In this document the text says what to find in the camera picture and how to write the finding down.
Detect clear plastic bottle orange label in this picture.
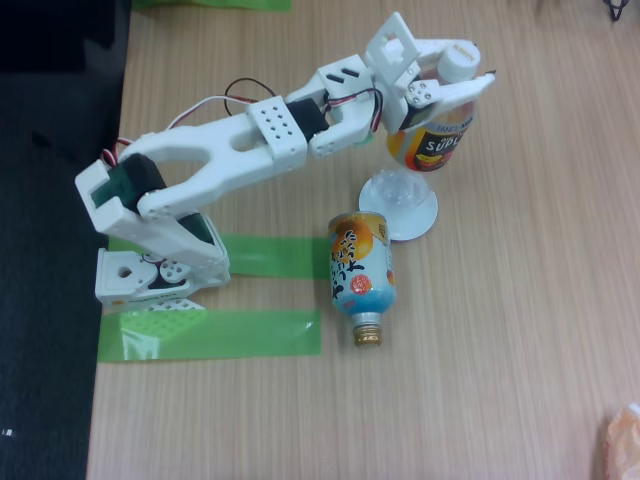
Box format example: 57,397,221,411
368,42,482,221

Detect orange blue aluminium bottle can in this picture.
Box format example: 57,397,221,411
327,210,398,348

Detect small white round plate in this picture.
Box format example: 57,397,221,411
358,172,440,242

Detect green plastic sheet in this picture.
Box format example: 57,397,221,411
130,0,293,14

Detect long green tape strip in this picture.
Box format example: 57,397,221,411
97,308,322,364

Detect orange plastic bag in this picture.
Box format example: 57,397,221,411
597,402,640,480

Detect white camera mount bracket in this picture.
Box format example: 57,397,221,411
363,12,422,89

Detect black cable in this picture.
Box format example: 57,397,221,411
602,0,632,24

